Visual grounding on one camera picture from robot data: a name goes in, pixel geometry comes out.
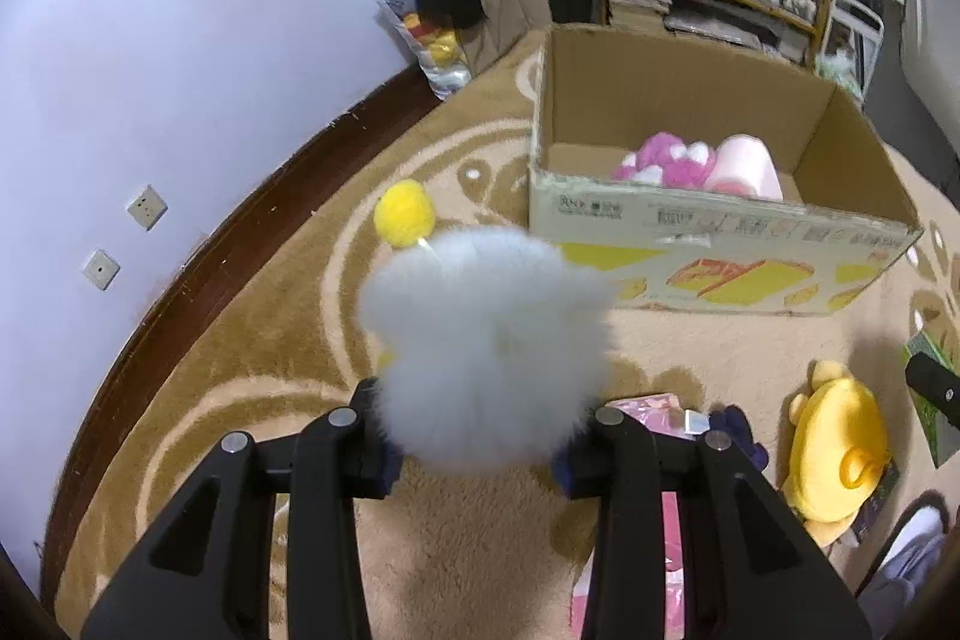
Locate light pink plush toy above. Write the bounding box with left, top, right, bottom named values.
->
left=703, top=134, right=785, bottom=202

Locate pink and white plush toy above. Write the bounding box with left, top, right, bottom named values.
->
left=611, top=131, right=717, bottom=188

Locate white fluffy plush toy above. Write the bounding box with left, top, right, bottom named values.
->
left=357, top=179, right=617, bottom=477

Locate clear plastic bag with toys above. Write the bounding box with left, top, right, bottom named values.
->
left=367, top=0, right=475, bottom=101

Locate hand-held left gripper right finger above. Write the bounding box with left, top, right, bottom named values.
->
left=553, top=406, right=875, bottom=640

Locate white wall socket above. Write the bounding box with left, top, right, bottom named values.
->
left=125, top=185, right=168, bottom=231
left=81, top=248, right=121, bottom=291

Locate pink plastic bag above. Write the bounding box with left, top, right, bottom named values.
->
left=570, top=392, right=710, bottom=640

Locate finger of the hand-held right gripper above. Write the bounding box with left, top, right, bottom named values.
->
left=904, top=355, right=960, bottom=432

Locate dark blue plush toy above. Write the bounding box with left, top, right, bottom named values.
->
left=709, top=405, right=770, bottom=470

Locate beige patterned carpet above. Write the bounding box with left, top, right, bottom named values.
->
left=54, top=29, right=960, bottom=640

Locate yellow plush toy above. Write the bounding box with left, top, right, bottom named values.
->
left=780, top=360, right=895, bottom=547

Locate cardboard box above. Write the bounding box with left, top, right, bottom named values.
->
left=528, top=23, right=925, bottom=317

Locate stack of books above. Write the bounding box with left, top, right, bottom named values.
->
left=604, top=0, right=672, bottom=28

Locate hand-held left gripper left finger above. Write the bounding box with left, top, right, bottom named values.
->
left=80, top=376, right=404, bottom=640

